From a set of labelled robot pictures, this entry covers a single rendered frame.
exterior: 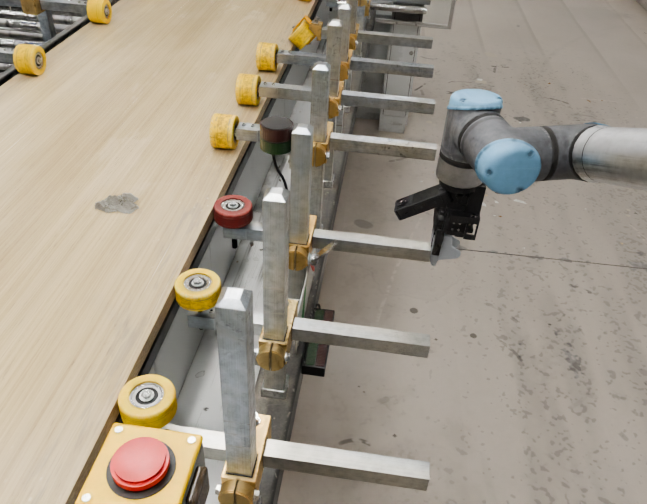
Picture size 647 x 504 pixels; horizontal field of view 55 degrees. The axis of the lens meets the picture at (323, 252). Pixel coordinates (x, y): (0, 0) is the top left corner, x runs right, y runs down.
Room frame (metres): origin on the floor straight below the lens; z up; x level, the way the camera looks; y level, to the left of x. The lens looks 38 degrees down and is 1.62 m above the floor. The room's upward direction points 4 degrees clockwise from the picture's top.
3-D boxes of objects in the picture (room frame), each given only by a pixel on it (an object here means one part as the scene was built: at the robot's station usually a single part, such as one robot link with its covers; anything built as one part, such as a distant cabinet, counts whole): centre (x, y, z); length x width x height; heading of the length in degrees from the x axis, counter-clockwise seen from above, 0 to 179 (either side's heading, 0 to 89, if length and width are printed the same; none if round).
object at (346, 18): (1.75, -0.02, 0.88); 0.03 x 0.03 x 0.48; 85
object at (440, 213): (1.02, -0.25, 0.97); 0.09 x 0.08 x 0.12; 85
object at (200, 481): (0.24, 0.08, 1.20); 0.03 x 0.01 x 0.03; 175
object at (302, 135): (1.00, 0.05, 0.88); 0.03 x 0.03 x 0.48; 85
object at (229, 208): (1.06, 0.19, 0.85); 0.08 x 0.08 x 0.11
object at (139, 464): (0.25, 0.12, 1.22); 0.04 x 0.04 x 0.02
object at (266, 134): (1.01, 0.10, 1.11); 0.06 x 0.06 x 0.02
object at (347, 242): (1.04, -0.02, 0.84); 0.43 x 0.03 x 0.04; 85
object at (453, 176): (1.02, -0.25, 1.05); 0.10 x 0.09 x 0.05; 175
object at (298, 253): (1.03, 0.05, 0.85); 0.13 x 0.06 x 0.05; 175
